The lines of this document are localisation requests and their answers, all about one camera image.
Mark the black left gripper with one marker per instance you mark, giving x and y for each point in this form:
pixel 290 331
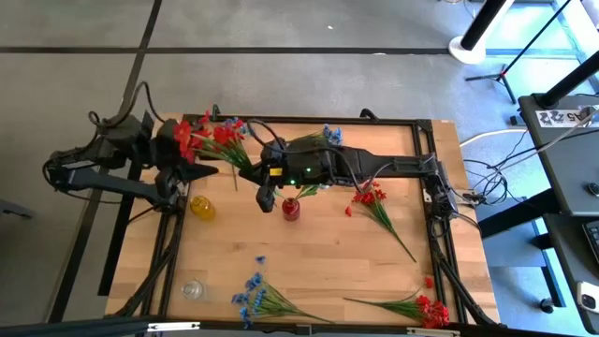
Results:
pixel 166 140

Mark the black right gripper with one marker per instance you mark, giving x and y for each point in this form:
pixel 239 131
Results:
pixel 273 161

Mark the red artificial flower bunch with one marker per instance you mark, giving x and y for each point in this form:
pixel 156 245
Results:
pixel 433 311
pixel 224 136
pixel 367 197

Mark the blue artificial flower bunch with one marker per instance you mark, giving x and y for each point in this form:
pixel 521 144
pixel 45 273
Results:
pixel 232 123
pixel 271 304
pixel 333 136

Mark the blue flower head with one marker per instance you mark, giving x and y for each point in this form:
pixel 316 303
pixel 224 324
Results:
pixel 260 259

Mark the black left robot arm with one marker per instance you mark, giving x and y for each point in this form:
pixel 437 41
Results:
pixel 93 180

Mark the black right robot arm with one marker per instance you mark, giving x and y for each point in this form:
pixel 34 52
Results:
pixel 398 164

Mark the yellow glass vase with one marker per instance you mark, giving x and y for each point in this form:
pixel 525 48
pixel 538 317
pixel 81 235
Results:
pixel 202 209

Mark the red ribbed glass vase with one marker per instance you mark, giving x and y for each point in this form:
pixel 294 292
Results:
pixel 291 210

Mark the clear glass vase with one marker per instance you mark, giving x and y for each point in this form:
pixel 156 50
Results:
pixel 192 290

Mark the small red petal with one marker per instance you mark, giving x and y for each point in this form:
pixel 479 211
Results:
pixel 348 211

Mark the loose red flower head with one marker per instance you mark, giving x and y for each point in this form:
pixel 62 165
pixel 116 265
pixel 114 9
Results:
pixel 428 282

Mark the white round stand base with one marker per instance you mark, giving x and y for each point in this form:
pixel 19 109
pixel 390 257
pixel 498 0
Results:
pixel 468 54

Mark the black tripod stand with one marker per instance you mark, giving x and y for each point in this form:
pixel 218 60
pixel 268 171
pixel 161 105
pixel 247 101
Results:
pixel 503 75

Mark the thick black pole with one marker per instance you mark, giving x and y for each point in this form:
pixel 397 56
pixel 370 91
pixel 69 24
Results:
pixel 568 82
pixel 482 23

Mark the dark grey desk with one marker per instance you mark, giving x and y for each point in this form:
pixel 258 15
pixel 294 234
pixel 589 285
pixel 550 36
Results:
pixel 561 159
pixel 571 262

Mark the white printed label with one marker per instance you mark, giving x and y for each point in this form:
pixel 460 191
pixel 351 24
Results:
pixel 561 118

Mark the black caster wheel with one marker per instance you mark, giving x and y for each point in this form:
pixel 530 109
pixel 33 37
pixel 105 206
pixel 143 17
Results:
pixel 547 305

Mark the black keyboard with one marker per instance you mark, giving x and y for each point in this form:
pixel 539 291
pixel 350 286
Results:
pixel 593 241

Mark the white smartphone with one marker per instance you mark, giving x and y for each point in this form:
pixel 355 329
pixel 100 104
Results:
pixel 588 297

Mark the black table frame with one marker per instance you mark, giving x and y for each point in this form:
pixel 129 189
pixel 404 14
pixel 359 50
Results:
pixel 327 121

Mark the silver metal bracket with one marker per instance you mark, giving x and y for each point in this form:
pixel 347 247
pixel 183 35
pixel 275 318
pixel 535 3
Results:
pixel 173 326
pixel 433 332

